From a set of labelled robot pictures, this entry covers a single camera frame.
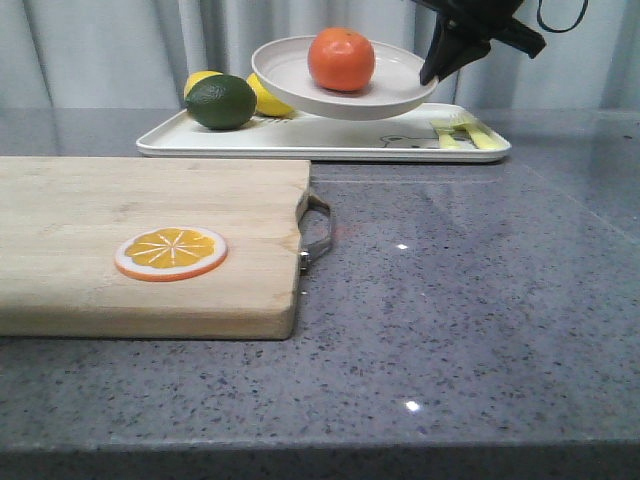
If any yellow lemon left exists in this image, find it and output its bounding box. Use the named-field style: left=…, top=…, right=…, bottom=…
left=183, top=70, right=221, bottom=100

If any metal cutting board handle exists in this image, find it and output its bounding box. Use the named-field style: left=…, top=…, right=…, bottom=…
left=297, top=192, right=335, bottom=275

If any yellow lemon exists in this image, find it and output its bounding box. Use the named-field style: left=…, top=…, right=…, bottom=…
left=246, top=73, right=294, bottom=117
left=183, top=70, right=221, bottom=100

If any orange mandarin fruit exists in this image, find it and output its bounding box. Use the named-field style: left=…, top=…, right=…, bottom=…
left=307, top=27, right=375, bottom=92

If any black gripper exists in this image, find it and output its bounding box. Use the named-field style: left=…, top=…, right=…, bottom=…
left=417, top=0, right=546, bottom=85

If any white rectangular tray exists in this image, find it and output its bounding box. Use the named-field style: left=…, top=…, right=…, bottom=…
left=136, top=103, right=511, bottom=164

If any green lime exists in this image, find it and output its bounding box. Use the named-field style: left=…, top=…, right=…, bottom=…
left=185, top=74, right=257, bottom=130

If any black cable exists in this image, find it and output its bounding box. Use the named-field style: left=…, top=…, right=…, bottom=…
left=536, top=0, right=590, bottom=35

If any wooden cutting board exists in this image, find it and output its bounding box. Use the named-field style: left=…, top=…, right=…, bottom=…
left=1, top=157, right=310, bottom=339

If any grey curtain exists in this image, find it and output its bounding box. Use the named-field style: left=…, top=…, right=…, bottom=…
left=1, top=1, right=639, bottom=110

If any beige round plate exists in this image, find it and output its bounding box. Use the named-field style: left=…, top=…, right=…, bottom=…
left=251, top=36, right=439, bottom=121

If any yellow plastic fork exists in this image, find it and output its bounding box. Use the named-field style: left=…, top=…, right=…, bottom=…
left=449, top=112, right=500, bottom=150

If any yellow lemon right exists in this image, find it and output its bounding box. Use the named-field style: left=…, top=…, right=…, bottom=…
left=246, top=73, right=294, bottom=117

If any orange slice toy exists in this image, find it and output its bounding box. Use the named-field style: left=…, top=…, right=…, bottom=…
left=114, top=226, right=228, bottom=282

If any yellow plastic knife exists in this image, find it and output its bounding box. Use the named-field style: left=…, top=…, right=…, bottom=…
left=430, top=119, right=461, bottom=150

